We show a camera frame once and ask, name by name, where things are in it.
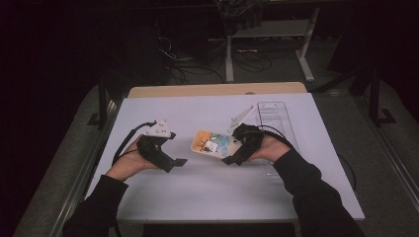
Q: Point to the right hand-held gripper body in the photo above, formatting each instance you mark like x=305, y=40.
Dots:
x=250, y=140

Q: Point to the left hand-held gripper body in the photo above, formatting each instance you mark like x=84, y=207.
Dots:
x=154, y=151

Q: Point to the person's right hand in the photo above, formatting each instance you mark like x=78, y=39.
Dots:
x=268, y=149

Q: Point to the person's left hand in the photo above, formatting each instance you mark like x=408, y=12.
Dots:
x=130, y=163

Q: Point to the clear plastic packaging tray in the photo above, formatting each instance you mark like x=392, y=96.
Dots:
x=280, y=115

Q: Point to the wooden table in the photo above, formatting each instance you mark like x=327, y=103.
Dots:
x=214, y=89

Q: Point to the black metal stand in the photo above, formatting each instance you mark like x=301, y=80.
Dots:
x=102, y=105
x=375, y=98

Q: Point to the metal floor rail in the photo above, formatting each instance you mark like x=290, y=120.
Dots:
x=395, y=164
x=79, y=184

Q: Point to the white metal frame desk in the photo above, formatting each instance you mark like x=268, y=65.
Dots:
x=273, y=29

